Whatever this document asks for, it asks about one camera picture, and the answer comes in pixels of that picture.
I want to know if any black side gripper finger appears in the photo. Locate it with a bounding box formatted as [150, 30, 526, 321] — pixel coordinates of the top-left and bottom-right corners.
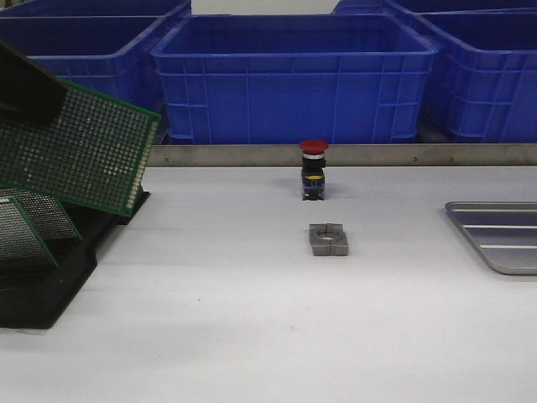
[1, 41, 65, 126]

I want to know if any green perforated circuit board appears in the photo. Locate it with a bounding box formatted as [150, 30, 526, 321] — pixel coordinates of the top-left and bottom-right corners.
[1, 81, 161, 217]
[1, 196, 58, 269]
[9, 189, 81, 240]

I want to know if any black slotted board rack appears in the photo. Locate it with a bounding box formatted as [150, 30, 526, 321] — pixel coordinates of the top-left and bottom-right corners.
[1, 188, 131, 329]

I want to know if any silver metal tray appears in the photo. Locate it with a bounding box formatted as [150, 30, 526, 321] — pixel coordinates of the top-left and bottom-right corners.
[445, 201, 536, 275]

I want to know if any back left blue crate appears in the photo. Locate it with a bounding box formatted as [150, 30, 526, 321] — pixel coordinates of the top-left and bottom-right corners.
[1, 0, 191, 17]

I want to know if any left blue plastic crate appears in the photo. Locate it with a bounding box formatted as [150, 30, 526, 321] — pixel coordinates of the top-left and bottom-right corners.
[0, 15, 169, 146]

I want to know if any blue plastic crate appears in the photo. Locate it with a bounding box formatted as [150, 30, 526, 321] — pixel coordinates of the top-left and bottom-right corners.
[152, 14, 436, 145]
[0, 15, 169, 146]
[416, 12, 536, 144]

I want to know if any centre blue plastic crate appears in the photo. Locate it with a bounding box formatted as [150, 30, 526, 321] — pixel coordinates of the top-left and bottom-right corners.
[152, 14, 436, 145]

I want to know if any red emergency stop button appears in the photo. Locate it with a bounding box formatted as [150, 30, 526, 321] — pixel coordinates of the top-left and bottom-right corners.
[299, 139, 329, 201]

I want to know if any back right blue crate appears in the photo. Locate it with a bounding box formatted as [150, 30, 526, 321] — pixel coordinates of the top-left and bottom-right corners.
[332, 0, 536, 15]

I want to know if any grey metal clamp block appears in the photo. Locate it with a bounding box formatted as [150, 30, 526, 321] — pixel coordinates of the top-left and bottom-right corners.
[309, 223, 349, 256]

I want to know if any right blue plastic crate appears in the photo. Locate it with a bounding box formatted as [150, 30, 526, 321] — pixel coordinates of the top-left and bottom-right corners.
[416, 12, 536, 144]

